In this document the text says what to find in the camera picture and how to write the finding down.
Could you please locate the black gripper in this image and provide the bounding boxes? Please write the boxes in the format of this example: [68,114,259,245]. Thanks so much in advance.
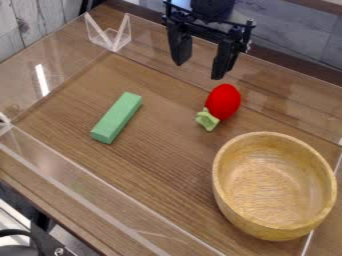
[162,0,256,80]

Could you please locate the red plush strawberry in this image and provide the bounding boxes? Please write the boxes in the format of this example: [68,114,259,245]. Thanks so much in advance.
[194,84,241,132]

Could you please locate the green rectangular block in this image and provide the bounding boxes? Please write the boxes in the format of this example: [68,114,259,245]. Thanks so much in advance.
[90,92,141,144]

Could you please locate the wooden bowl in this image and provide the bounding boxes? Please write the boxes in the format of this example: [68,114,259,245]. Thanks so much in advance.
[212,131,337,241]

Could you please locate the clear acrylic enclosure wall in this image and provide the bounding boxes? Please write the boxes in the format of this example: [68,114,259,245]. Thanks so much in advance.
[0,4,342,256]

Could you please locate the black metal frame bracket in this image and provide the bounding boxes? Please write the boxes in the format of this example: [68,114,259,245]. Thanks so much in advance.
[29,223,77,256]

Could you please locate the black cable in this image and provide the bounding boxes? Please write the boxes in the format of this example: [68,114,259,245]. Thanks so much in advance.
[0,228,34,248]

